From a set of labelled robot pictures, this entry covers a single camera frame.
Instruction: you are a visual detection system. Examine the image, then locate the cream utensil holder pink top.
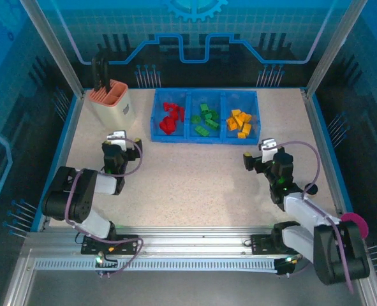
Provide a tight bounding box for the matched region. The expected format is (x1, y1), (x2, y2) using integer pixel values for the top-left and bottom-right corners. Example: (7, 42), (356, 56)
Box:
(85, 80), (137, 130)

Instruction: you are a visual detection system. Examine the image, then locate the blue three-compartment bin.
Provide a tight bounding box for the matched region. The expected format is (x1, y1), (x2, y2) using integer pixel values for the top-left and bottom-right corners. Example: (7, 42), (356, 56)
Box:
(151, 88), (260, 146)

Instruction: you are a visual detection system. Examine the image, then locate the magenta round spool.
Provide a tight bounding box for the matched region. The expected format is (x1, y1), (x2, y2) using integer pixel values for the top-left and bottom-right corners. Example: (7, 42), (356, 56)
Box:
(340, 212), (369, 238)

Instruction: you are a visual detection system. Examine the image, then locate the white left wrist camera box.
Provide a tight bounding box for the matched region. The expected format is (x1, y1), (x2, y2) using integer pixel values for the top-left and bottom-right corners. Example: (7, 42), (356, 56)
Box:
(107, 129), (128, 149)

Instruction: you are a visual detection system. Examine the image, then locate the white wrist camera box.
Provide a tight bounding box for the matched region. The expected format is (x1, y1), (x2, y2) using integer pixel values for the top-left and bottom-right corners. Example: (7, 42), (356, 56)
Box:
(258, 137), (277, 163)
(107, 129), (128, 149)

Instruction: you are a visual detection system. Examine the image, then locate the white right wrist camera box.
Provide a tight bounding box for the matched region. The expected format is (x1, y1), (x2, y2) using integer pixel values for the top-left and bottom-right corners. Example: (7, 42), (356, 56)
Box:
(258, 137), (277, 163)

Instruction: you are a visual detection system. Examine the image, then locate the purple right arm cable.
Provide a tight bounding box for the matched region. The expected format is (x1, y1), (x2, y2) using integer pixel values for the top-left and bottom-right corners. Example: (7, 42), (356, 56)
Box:
(274, 142), (355, 294)

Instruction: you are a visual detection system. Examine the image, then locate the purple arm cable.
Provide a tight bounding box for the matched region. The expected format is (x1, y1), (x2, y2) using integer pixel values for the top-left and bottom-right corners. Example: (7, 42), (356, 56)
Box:
(63, 136), (144, 275)
(274, 142), (355, 294)

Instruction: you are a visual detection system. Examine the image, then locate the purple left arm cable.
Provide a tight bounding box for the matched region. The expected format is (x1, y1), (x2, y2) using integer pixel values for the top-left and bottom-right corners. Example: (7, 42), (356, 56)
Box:
(63, 136), (144, 275)

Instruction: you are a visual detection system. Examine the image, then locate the black utensil handle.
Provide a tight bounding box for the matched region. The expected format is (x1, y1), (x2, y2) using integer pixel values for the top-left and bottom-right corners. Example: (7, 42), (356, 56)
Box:
(91, 57), (111, 92)

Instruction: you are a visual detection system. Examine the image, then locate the aluminium mounting rail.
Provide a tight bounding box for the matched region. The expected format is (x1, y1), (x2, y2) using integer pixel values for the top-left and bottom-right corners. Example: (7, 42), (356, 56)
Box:
(22, 225), (367, 261)

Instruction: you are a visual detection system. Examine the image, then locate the slotted cable duct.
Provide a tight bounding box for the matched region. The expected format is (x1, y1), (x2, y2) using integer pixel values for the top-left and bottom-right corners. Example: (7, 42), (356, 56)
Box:
(33, 257), (280, 272)

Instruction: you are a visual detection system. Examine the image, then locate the aluminium frame post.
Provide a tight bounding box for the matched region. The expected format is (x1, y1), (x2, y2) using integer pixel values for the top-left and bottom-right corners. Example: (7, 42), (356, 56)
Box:
(18, 0), (85, 99)
(304, 0), (369, 100)

